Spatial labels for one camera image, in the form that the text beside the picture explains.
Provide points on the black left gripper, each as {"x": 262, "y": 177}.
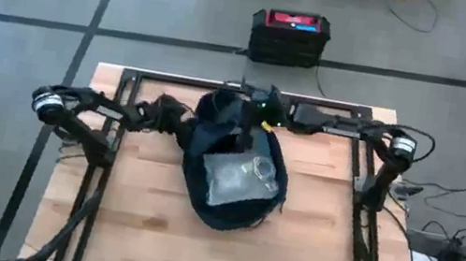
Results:
{"x": 164, "y": 114}

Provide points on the grey equipment box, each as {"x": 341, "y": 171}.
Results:
{"x": 421, "y": 240}

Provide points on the dark blue backpack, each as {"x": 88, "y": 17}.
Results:
{"x": 223, "y": 216}

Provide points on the clear plastic bag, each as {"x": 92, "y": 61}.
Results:
{"x": 224, "y": 181}

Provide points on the black and red power station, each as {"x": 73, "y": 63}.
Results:
{"x": 288, "y": 40}

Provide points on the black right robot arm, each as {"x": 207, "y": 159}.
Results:
{"x": 390, "y": 171}

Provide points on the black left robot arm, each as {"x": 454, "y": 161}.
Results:
{"x": 81, "y": 129}

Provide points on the small black device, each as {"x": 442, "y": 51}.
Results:
{"x": 408, "y": 190}

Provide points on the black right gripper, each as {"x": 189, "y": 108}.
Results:
{"x": 266, "y": 103}

